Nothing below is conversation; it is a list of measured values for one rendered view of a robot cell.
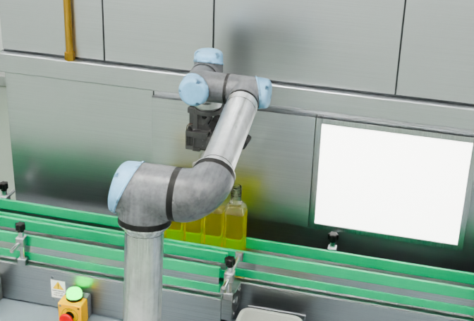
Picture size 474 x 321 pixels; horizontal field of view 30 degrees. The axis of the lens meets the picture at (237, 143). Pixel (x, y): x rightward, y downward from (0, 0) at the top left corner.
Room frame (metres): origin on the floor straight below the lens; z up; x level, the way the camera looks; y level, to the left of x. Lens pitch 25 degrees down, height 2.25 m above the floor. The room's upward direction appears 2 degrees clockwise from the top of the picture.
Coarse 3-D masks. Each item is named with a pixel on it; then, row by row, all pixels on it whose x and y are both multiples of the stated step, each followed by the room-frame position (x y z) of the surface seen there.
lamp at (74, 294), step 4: (72, 288) 2.04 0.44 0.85; (76, 288) 2.04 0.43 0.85; (68, 292) 2.02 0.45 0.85; (72, 292) 2.02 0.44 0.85; (76, 292) 2.02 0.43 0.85; (80, 292) 2.03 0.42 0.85; (68, 296) 2.02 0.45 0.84; (72, 296) 2.01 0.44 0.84; (76, 296) 2.02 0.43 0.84; (80, 296) 2.03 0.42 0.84; (68, 300) 2.02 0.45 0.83; (72, 300) 2.01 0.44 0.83; (76, 300) 2.02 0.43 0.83; (80, 300) 2.02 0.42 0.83
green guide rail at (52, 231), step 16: (0, 224) 2.23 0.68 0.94; (32, 224) 2.20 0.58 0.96; (48, 224) 2.19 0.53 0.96; (64, 240) 2.18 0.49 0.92; (80, 240) 2.17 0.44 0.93; (96, 240) 2.16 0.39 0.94; (112, 240) 2.14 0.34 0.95; (176, 256) 2.10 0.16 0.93; (192, 256) 2.09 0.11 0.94; (208, 256) 2.08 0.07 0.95; (224, 256) 2.06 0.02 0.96
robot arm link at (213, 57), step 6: (204, 48) 2.16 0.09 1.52; (210, 48) 2.16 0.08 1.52; (198, 54) 2.11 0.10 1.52; (204, 54) 2.11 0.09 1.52; (210, 54) 2.11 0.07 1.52; (216, 54) 2.12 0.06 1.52; (222, 54) 2.13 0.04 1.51; (198, 60) 2.11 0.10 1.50; (204, 60) 2.10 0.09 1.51; (210, 60) 2.10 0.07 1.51; (216, 60) 2.11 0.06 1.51; (222, 60) 2.13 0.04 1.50; (216, 66) 2.11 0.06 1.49; (222, 66) 2.13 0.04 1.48; (222, 72) 2.13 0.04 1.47
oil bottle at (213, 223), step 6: (222, 204) 2.12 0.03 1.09; (216, 210) 2.10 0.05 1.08; (222, 210) 2.11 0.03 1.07; (210, 216) 2.11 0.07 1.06; (216, 216) 2.10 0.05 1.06; (222, 216) 2.11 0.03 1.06; (204, 222) 2.11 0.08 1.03; (210, 222) 2.11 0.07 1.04; (216, 222) 2.10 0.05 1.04; (222, 222) 2.11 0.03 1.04; (204, 228) 2.11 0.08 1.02; (210, 228) 2.11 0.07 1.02; (216, 228) 2.10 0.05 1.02; (222, 228) 2.11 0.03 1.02; (204, 234) 2.11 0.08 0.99; (210, 234) 2.11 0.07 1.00; (216, 234) 2.10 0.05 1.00; (222, 234) 2.11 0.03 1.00; (204, 240) 2.11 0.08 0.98; (210, 240) 2.11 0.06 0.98; (216, 240) 2.10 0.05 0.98; (222, 240) 2.11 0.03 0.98; (222, 246) 2.12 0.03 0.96
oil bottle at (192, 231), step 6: (186, 222) 2.13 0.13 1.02; (192, 222) 2.12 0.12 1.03; (198, 222) 2.12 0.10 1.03; (186, 228) 2.13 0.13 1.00; (192, 228) 2.12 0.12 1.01; (198, 228) 2.12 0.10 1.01; (186, 234) 2.13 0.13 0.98; (192, 234) 2.12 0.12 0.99; (198, 234) 2.12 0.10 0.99; (186, 240) 2.13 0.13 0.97; (192, 240) 2.12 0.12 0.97; (198, 240) 2.12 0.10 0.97
